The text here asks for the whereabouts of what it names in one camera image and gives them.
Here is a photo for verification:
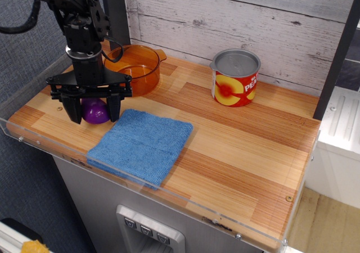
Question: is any silver toy fridge cabinet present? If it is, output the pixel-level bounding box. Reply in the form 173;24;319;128
54;157;260;252

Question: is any dark right frame post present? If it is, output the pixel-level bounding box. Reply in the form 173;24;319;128
313;0;359;121

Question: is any purple toy eggplant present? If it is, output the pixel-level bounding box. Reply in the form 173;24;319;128
81;98;110;124

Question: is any clear acrylic table guard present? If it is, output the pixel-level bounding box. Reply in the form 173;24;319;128
7;55;320;252

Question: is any red peach can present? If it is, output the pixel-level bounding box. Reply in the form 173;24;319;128
210;48;261;107

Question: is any black yellow object corner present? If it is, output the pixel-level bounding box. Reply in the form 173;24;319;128
1;218;51;252

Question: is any blue folded cloth napkin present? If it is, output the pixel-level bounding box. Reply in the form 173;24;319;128
87;109;194;189

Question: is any amber glass pot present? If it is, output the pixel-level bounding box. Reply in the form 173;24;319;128
104;45;167;97

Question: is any dark frame post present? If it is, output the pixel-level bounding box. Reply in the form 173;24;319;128
313;0;359;121
103;0;131;46

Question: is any dark left frame post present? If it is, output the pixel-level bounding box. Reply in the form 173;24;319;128
103;0;131;46

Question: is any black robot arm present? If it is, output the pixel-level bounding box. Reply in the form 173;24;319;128
1;0;132;124

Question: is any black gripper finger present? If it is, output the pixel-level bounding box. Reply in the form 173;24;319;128
61;96;82;124
106;94;121;122

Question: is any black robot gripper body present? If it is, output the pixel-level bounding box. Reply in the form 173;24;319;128
46;56;132;103

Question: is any white ribbed side unit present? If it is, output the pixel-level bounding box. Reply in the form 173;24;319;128
305;87;359;208

